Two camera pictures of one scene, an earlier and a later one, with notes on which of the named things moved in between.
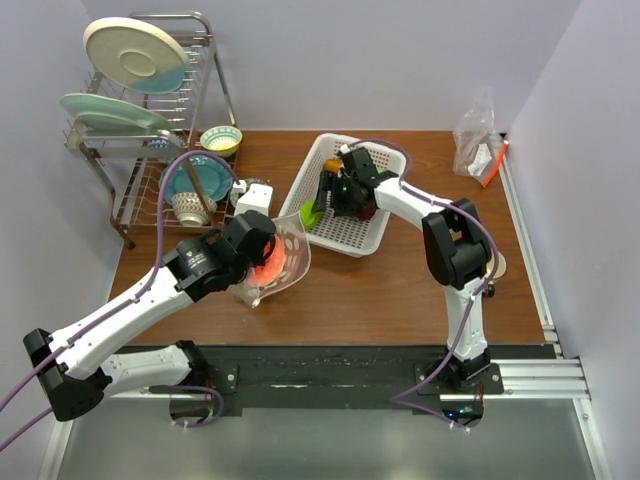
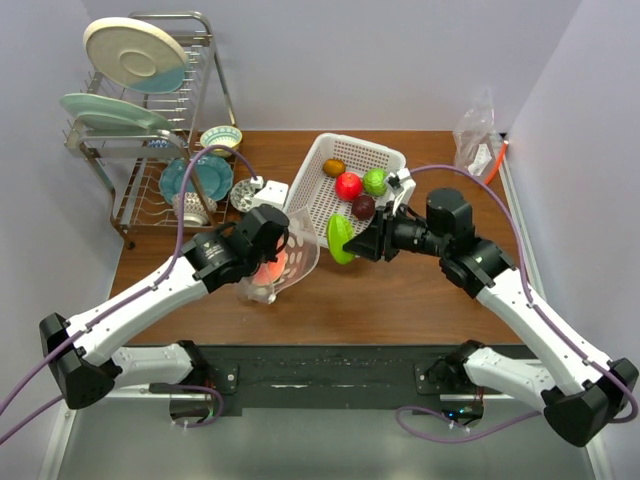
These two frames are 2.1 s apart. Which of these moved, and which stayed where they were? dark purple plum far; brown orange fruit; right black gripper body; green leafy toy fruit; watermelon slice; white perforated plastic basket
Moved: right black gripper body; green leafy toy fruit
Stayed: dark purple plum far; watermelon slice; white perforated plastic basket; brown orange fruit
